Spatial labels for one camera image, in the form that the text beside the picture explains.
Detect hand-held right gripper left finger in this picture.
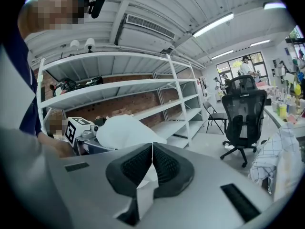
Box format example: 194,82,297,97
105,143,153,198

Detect white checked clothes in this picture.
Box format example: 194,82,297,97
248,122,301,196

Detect black head-mounted camera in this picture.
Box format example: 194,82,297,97
88,0,107,19

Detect person's dark blue shirt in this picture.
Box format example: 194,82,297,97
0,25,43,137

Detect grey folding chair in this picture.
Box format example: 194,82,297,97
203,101,229,135

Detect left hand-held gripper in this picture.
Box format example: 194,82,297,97
64,116,115,156

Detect white metal shelving unit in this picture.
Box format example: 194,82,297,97
36,51,208,150

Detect white ceiling air conditioner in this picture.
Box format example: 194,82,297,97
117,13,177,49

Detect black bags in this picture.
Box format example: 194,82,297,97
52,76,104,97

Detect white table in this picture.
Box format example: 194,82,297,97
264,104,305,138

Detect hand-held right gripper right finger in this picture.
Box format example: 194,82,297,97
152,142,195,198

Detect white clothes piece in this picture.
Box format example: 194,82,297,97
136,162,160,220

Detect person's left forearm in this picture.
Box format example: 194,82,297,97
38,131,75,158

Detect black mesh office chair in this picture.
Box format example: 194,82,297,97
220,75,268,168

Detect large white clothes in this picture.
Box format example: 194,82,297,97
96,114,168,150

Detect glass window door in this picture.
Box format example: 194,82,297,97
215,52,265,103

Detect long ceiling light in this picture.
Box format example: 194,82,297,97
191,11,234,38
211,49,234,60
249,39,272,48
263,1,287,10

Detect group of bottles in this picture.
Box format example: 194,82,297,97
271,86,305,120

